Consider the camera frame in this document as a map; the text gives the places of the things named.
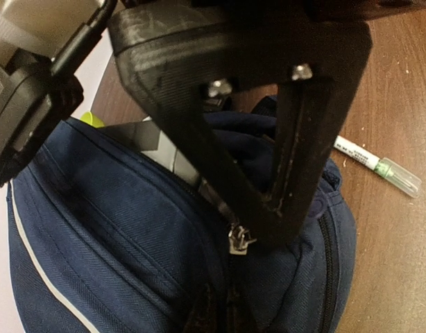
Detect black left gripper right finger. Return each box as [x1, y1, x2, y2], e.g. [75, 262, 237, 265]
[230, 283, 266, 333]

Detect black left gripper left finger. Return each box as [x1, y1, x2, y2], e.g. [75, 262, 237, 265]
[183, 283, 228, 333]

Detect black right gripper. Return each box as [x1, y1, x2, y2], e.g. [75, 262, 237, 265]
[108, 1, 426, 104]

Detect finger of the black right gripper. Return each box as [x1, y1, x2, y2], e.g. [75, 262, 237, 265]
[268, 65, 364, 245]
[143, 80, 279, 246]

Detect navy blue student backpack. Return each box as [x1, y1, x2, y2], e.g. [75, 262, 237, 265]
[6, 95, 358, 333]

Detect black white photo magazine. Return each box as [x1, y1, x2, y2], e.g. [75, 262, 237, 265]
[101, 117, 201, 187]

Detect lime green bowl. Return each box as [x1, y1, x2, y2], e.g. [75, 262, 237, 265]
[80, 112, 105, 128]

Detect white green marker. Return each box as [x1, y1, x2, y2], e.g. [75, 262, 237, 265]
[334, 135, 422, 198]

